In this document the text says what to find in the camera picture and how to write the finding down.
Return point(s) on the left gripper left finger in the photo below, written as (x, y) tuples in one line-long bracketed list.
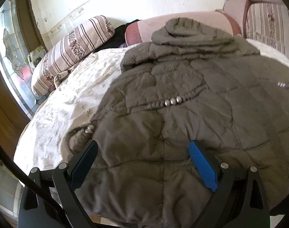
[(49, 199)]

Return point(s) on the pink bolster with red ends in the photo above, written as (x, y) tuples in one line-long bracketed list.
[(141, 31)]

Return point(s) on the stained glass door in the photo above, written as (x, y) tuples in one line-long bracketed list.
[(14, 68)]

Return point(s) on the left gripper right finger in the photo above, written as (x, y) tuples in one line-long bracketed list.
[(239, 198)]

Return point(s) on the pink red-edged square cushion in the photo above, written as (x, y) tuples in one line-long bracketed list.
[(237, 10)]

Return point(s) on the white leaf-print bed sheet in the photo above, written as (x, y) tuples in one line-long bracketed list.
[(68, 99)]

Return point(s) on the large striped floral cushion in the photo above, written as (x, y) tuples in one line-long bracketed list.
[(269, 23)]

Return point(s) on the olive quilted hooded jacket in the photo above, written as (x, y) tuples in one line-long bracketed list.
[(132, 197)]

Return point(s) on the small striped floral pillow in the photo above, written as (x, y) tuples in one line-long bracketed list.
[(72, 48)]

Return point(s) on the black garment behind pillows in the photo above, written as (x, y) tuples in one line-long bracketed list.
[(118, 38)]

